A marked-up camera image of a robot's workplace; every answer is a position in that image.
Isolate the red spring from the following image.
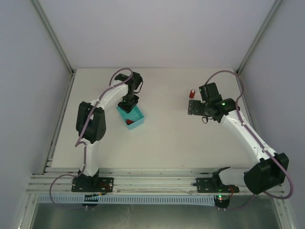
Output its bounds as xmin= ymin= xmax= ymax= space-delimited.
xmin=189 ymin=90 xmax=195 ymax=99
xmin=126 ymin=119 xmax=134 ymax=125

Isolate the teal plastic bin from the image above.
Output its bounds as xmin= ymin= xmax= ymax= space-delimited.
xmin=117 ymin=106 xmax=144 ymax=130

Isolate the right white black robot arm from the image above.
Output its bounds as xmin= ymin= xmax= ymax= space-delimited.
xmin=188 ymin=83 xmax=289 ymax=195

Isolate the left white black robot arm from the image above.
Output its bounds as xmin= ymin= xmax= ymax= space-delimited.
xmin=71 ymin=71 xmax=143 ymax=193

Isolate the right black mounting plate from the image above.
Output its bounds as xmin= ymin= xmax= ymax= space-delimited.
xmin=193 ymin=177 xmax=240 ymax=193

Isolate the black mounting plate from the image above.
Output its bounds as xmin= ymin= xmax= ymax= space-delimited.
xmin=71 ymin=177 xmax=114 ymax=193
xmin=193 ymin=177 xmax=240 ymax=193

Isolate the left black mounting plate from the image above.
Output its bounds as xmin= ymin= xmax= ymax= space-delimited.
xmin=71 ymin=177 xmax=114 ymax=193

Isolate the right aluminium table edge rail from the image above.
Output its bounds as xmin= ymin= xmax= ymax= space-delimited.
xmin=234 ymin=72 xmax=265 ymax=151

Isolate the aluminium table edge rail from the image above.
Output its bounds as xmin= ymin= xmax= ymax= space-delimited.
xmin=234 ymin=72 xmax=265 ymax=151
xmin=42 ymin=72 xmax=76 ymax=170

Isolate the left aluminium table edge rail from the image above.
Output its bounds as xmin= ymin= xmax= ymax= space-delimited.
xmin=42 ymin=72 xmax=76 ymax=170

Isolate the white slotted cable duct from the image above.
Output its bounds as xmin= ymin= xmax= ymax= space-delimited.
xmin=38 ymin=194 xmax=214 ymax=206

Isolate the left aluminium frame post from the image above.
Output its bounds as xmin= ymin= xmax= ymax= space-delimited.
xmin=30 ymin=0 xmax=74 ymax=76

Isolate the aluminium frame post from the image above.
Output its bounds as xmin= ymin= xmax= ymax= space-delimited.
xmin=30 ymin=0 xmax=74 ymax=76
xmin=235 ymin=0 xmax=284 ymax=74

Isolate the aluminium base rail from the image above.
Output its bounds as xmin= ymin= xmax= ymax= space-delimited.
xmin=26 ymin=167 xmax=285 ymax=195

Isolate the right aluminium frame post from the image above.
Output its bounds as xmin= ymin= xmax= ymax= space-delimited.
xmin=235 ymin=0 xmax=284 ymax=74

